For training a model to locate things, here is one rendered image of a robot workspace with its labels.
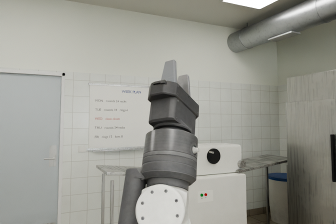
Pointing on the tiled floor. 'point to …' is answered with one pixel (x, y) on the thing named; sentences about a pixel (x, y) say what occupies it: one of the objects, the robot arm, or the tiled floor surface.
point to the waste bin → (278, 197)
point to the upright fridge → (311, 148)
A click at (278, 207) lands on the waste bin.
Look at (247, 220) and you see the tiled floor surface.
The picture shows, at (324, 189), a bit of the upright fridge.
